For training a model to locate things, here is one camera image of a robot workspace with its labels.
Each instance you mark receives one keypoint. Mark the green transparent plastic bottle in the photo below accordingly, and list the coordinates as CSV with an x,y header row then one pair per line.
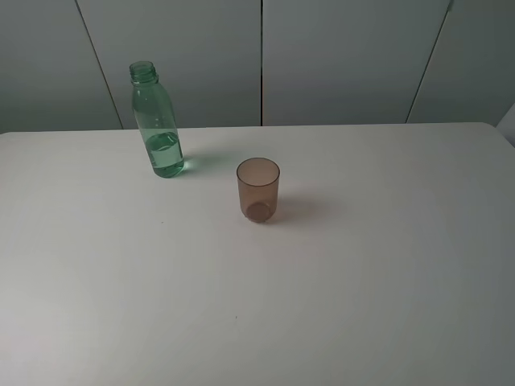
x,y
155,118

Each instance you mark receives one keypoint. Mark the pink translucent plastic cup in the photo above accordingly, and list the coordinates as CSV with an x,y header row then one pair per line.
x,y
257,181

